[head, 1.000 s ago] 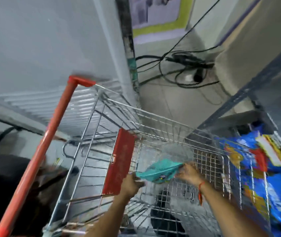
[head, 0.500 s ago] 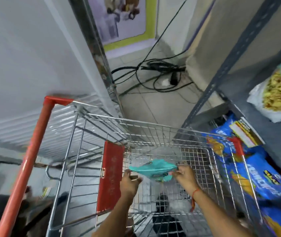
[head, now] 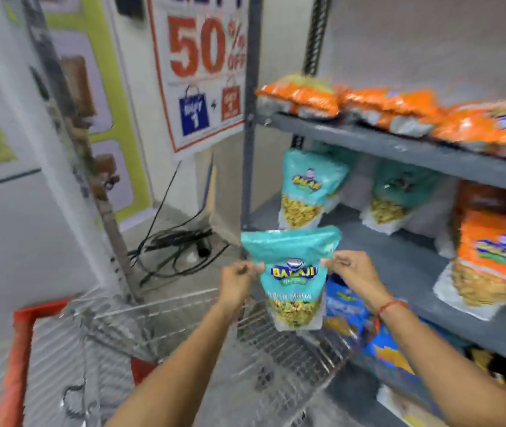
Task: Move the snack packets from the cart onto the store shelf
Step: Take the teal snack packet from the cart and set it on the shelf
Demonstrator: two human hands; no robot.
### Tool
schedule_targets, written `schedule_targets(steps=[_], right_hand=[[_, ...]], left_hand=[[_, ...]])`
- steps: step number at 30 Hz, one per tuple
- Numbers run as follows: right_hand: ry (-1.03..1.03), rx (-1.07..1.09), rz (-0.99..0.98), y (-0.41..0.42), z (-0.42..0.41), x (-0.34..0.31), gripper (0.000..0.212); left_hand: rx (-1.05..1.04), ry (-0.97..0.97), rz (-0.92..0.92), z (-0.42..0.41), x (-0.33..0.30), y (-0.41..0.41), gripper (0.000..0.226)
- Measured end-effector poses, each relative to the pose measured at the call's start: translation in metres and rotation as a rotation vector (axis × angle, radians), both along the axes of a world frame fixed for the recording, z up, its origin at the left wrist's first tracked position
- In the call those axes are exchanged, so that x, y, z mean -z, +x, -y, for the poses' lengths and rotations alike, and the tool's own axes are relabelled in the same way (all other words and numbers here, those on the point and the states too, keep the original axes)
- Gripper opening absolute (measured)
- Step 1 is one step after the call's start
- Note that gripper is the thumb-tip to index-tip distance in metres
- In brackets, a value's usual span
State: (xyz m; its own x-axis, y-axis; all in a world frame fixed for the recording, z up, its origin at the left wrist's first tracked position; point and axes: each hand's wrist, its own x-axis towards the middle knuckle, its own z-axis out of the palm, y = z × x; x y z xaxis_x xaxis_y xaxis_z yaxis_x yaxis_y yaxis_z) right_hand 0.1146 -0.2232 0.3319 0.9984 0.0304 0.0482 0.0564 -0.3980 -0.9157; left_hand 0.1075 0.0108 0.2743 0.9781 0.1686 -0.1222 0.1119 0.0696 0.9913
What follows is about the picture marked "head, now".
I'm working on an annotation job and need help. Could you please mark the person's right hand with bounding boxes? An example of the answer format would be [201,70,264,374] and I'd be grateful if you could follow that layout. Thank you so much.
[320,250,394,310]

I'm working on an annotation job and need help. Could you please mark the person's left hand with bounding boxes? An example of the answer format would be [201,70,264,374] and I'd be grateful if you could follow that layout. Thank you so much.
[218,261,266,310]

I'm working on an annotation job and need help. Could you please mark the teal snack packet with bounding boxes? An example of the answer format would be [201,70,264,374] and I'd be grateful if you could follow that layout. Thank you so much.
[240,226,342,332]
[278,148,350,231]
[360,159,441,236]

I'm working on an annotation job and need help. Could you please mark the person's left forearm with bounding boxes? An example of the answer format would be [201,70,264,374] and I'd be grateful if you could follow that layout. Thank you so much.
[105,299,247,427]

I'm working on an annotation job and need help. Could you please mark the person's right forearm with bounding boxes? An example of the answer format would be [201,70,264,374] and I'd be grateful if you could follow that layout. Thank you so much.
[371,300,506,427]

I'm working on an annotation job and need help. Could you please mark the blue snack packet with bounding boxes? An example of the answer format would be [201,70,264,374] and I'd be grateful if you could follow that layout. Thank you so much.
[323,275,370,339]
[363,324,419,377]

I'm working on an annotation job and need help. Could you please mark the red thread wristband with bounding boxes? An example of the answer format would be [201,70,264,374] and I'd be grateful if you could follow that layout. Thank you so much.
[374,299,409,334]

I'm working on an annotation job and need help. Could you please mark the grey metal shelf rack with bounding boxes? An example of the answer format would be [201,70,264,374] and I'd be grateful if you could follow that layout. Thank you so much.
[240,0,506,427]

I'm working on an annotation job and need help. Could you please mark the orange snack packet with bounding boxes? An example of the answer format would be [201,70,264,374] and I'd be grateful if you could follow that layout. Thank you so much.
[255,74,341,119]
[430,99,506,159]
[433,209,506,321]
[337,86,441,138]

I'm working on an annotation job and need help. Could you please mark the white snack packet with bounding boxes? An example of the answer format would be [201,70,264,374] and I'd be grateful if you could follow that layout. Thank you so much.
[377,385,447,427]

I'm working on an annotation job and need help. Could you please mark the yellow black snack packet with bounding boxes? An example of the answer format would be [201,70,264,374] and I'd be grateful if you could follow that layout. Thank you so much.
[469,348,506,393]

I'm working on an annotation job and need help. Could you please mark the white red sale poster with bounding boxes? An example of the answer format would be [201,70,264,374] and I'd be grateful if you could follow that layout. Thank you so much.
[147,0,250,154]

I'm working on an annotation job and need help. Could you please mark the black cables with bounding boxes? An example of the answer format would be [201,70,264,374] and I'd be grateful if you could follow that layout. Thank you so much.
[127,161,231,288]

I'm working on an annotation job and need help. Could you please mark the wire shopping cart red frame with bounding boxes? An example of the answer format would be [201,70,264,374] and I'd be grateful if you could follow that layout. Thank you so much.
[0,286,360,427]

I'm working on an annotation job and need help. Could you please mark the green framed wall poster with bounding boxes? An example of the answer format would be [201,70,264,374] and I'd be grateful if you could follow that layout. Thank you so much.
[4,0,153,224]

